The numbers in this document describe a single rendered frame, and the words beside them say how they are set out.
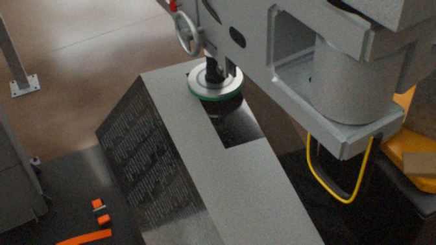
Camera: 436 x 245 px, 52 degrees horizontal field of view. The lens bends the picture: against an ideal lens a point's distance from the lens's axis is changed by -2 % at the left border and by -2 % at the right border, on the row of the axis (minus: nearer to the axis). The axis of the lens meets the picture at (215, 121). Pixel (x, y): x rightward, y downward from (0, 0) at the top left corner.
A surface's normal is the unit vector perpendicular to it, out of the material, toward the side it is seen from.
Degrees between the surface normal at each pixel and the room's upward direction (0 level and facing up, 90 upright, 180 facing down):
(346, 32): 90
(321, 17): 90
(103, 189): 0
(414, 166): 11
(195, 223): 45
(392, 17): 90
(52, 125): 0
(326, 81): 90
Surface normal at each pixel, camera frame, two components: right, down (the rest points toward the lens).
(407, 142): -0.05, -0.72
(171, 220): -0.68, -0.29
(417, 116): -0.59, 0.59
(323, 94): -0.81, 0.44
